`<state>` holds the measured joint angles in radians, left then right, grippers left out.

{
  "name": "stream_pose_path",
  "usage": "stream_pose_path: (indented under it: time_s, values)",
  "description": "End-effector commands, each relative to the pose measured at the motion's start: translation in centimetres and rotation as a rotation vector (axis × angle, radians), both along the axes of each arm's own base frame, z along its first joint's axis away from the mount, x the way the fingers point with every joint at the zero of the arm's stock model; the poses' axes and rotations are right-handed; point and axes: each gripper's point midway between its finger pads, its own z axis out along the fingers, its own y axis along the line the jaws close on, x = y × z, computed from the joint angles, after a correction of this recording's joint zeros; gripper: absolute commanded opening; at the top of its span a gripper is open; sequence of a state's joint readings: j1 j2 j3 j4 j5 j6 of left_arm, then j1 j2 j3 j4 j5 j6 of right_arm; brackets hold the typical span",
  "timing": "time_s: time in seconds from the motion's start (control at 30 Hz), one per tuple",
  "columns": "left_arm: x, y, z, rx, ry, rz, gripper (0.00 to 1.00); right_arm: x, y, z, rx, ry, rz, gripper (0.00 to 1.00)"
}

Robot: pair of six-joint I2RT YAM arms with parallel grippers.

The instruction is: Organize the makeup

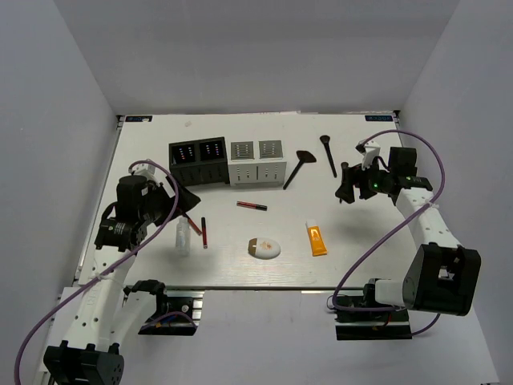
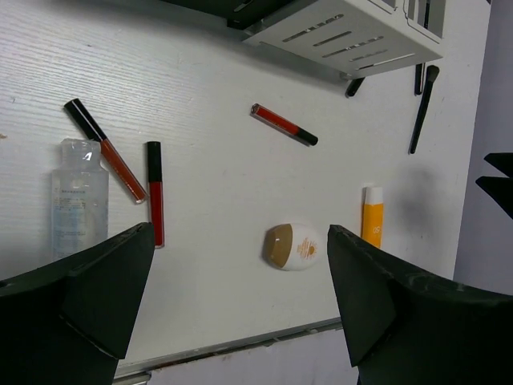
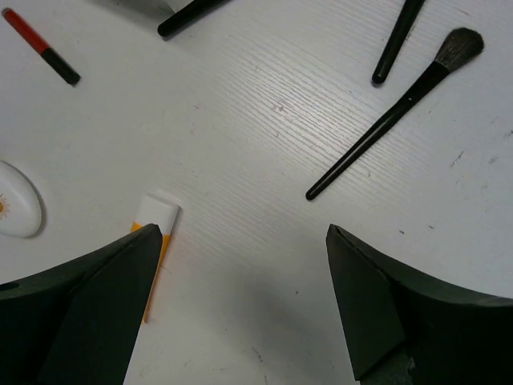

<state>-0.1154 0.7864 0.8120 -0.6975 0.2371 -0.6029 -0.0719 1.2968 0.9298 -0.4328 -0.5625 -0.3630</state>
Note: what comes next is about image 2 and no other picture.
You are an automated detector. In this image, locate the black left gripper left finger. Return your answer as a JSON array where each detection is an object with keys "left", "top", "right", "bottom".
[{"left": 1, "top": 222, "right": 155, "bottom": 384}]

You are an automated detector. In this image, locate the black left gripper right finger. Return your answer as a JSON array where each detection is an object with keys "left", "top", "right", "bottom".
[{"left": 327, "top": 225, "right": 512, "bottom": 384}]

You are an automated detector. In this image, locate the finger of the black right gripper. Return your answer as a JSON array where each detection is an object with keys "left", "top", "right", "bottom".
[
  {"left": 476, "top": 176, "right": 513, "bottom": 218},
  {"left": 484, "top": 152, "right": 513, "bottom": 177}
]

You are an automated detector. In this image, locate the orange sunscreen tube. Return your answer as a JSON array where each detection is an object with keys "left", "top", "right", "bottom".
[{"left": 361, "top": 186, "right": 384, "bottom": 249}]

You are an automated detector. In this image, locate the black round makeup brush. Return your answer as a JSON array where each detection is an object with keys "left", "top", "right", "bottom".
[{"left": 408, "top": 63, "right": 440, "bottom": 155}]

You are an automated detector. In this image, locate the white egg-shaped sunscreen bottle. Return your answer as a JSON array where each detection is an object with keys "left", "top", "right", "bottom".
[{"left": 263, "top": 223, "right": 325, "bottom": 271}]

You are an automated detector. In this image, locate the clear plastic bottle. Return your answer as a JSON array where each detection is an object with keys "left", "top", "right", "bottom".
[{"left": 51, "top": 139, "right": 109, "bottom": 260}]

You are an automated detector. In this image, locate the dark red lip gloss tube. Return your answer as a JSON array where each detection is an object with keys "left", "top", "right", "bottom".
[{"left": 64, "top": 99, "right": 147, "bottom": 204}]

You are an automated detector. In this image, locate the bright red lip gloss tube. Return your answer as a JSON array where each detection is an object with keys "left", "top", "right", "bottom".
[{"left": 146, "top": 141, "right": 165, "bottom": 249}]

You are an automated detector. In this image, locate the black fan makeup brush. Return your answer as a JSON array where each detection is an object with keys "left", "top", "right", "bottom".
[{"left": 345, "top": 78, "right": 366, "bottom": 98}]

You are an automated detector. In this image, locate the white slotted organizer box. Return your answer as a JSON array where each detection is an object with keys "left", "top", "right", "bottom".
[{"left": 245, "top": 0, "right": 446, "bottom": 79}]

